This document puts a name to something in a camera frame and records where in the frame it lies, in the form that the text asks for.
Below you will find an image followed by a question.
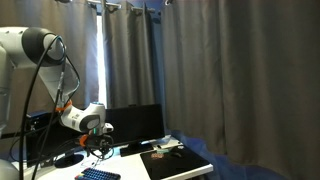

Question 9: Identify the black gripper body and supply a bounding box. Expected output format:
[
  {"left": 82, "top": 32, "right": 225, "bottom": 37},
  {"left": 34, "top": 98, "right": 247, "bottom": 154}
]
[{"left": 85, "top": 134, "right": 114, "bottom": 152}]

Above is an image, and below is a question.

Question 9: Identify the blue mechanical keyboard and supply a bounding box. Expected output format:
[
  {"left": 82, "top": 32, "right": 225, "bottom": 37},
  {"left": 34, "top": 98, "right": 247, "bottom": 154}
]
[{"left": 73, "top": 167, "right": 122, "bottom": 180}]

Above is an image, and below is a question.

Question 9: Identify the black monitor with square foot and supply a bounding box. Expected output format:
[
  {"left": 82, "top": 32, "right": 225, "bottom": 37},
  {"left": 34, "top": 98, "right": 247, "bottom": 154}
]
[{"left": 104, "top": 103, "right": 166, "bottom": 158}]

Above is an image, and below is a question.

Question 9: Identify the black monitor with round foot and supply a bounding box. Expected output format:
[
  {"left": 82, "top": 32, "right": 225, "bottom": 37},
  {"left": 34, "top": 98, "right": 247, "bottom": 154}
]
[{"left": 25, "top": 109, "right": 101, "bottom": 169}]

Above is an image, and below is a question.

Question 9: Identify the colourful sticker patch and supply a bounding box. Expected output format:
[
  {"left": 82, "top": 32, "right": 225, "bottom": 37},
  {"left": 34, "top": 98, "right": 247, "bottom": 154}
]
[{"left": 150, "top": 152, "right": 165, "bottom": 160}]

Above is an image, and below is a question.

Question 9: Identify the black desk mat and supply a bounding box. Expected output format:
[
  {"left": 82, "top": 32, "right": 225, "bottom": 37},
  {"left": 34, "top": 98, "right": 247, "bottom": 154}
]
[{"left": 139, "top": 146, "right": 211, "bottom": 180}]

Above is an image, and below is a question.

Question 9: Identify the grey curtain beside window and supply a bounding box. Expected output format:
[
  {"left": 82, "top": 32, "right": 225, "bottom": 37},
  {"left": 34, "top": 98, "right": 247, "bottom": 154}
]
[{"left": 0, "top": 0, "right": 100, "bottom": 146}]

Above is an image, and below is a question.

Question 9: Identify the wide grey curtain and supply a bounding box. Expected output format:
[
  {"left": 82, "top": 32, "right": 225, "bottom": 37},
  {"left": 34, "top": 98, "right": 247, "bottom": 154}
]
[{"left": 161, "top": 0, "right": 320, "bottom": 180}]

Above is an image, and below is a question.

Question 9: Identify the orange cable connector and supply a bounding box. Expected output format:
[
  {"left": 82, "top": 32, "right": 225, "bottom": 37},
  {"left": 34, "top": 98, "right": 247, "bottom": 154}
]
[{"left": 78, "top": 133, "right": 90, "bottom": 148}]

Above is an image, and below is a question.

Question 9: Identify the orange cable strap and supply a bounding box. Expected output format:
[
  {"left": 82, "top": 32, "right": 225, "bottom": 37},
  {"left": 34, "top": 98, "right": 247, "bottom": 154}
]
[{"left": 54, "top": 99, "right": 73, "bottom": 113}]

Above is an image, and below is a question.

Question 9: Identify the black camera on stand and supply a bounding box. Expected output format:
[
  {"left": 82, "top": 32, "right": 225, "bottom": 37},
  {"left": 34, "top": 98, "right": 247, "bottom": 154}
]
[{"left": 0, "top": 111, "right": 54, "bottom": 140}]

